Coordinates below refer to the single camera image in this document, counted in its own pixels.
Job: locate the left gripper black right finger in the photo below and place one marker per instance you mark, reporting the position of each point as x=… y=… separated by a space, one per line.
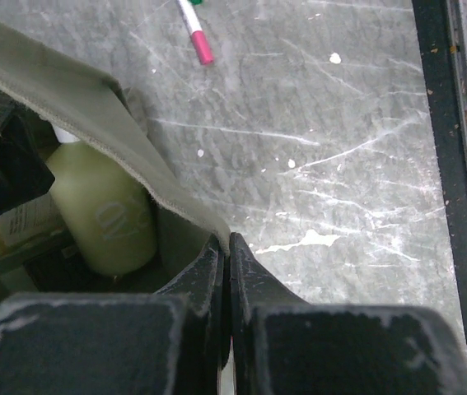
x=285 y=345

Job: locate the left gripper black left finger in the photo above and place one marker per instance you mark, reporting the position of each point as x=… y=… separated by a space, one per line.
x=166 y=342

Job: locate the olive green canvas bag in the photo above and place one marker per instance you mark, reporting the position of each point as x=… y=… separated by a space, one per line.
x=91 y=105

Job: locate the yellow-green pump bottle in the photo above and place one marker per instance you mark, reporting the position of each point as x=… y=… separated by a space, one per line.
x=106 y=210

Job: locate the amber liquid bottle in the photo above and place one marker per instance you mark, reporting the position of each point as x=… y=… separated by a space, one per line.
x=32 y=221

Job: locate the red and white marker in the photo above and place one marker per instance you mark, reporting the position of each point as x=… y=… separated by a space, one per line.
x=196 y=34

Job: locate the aluminium rail frame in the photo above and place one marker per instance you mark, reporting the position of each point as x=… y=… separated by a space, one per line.
x=441 y=52

